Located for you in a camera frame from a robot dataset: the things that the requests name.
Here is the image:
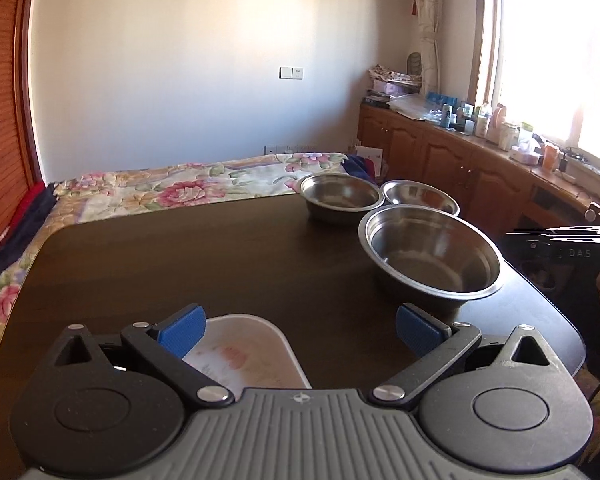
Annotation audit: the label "wooden framed window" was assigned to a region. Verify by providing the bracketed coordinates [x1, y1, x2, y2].
[467, 0, 600, 181]

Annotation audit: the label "red cloth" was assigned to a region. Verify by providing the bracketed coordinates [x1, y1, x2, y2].
[2, 183, 48, 241]

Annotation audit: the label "clear plastic bag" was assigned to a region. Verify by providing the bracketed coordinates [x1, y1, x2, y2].
[386, 92, 443, 122]

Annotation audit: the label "wooden cabinet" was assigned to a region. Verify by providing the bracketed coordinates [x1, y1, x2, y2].
[357, 102, 600, 261]

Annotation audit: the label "blue and red clothes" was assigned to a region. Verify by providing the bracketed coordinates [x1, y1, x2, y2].
[341, 155, 377, 181]

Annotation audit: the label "navy cloth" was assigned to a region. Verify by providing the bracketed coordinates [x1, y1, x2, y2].
[0, 183, 58, 291]

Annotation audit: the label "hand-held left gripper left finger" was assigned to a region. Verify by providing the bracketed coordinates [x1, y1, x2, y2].
[45, 303, 234, 407]

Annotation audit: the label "small steel bowl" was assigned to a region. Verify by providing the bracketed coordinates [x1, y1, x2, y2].
[382, 180, 460, 217]

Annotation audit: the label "patterned beige curtain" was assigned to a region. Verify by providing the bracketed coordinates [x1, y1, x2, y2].
[411, 0, 443, 98]

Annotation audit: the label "pile of newspapers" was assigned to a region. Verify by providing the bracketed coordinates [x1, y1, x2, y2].
[369, 65, 421, 83]

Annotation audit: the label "medium steel bowl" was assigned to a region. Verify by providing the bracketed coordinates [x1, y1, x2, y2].
[299, 173, 385, 224]

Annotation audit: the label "floral square plate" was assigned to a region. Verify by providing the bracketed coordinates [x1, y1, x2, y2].
[182, 314, 312, 391]

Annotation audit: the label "floral bedsheet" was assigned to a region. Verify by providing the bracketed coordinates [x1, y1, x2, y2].
[0, 151, 361, 341]

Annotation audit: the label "grey wall socket strip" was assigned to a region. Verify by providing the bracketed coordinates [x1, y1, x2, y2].
[264, 144, 317, 155]

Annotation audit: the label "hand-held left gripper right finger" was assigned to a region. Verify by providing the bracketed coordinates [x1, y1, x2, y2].
[372, 303, 553, 407]

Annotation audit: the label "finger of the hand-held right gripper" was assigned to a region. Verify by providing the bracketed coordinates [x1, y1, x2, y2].
[505, 227, 600, 246]

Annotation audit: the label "purple box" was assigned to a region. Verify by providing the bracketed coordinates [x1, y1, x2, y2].
[372, 79, 420, 96]

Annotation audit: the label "wooden louvered wardrobe door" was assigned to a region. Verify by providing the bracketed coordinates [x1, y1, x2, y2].
[0, 0, 46, 271]

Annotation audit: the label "white paper bag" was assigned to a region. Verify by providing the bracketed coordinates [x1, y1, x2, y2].
[354, 144, 385, 177]

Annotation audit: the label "large steel bowl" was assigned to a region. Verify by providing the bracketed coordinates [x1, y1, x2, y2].
[358, 206, 503, 313]

